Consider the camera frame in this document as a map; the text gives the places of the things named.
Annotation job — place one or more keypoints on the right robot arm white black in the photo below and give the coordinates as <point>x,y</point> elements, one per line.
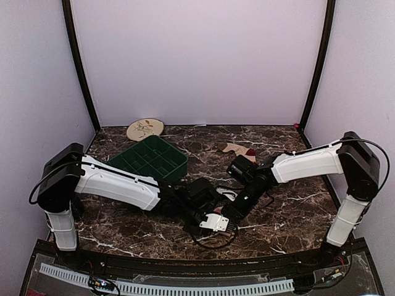
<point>349,156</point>

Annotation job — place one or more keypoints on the round embroidered plate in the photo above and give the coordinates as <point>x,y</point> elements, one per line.
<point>143,128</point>

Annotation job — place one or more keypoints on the striped beige brown sock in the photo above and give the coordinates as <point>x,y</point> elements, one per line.
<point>248,153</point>

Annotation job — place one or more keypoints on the small green circuit board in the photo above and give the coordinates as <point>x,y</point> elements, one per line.
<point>98,283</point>

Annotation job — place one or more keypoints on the black frame post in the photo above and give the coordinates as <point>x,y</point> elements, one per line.
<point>319,65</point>
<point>78,64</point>

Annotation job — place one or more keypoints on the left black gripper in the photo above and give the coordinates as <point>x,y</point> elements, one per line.
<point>197,231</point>

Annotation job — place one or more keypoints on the pink sock with green patches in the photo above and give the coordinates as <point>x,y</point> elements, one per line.
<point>218,210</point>

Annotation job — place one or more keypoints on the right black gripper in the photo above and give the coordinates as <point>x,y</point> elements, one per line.
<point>228,210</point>

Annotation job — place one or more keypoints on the dark blue cup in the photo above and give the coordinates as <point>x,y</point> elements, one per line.
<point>77,207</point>

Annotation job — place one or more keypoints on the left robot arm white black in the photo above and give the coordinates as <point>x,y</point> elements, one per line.
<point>72,172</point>

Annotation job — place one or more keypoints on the black right frame post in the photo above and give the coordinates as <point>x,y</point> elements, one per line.
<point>319,65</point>

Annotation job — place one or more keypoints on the black left frame post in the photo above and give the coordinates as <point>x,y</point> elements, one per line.
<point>78,64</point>

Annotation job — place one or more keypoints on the black front table rail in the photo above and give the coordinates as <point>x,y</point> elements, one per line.
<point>299,265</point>

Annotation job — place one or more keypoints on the green plastic divider tray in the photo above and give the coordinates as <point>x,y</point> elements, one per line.
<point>154,157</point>

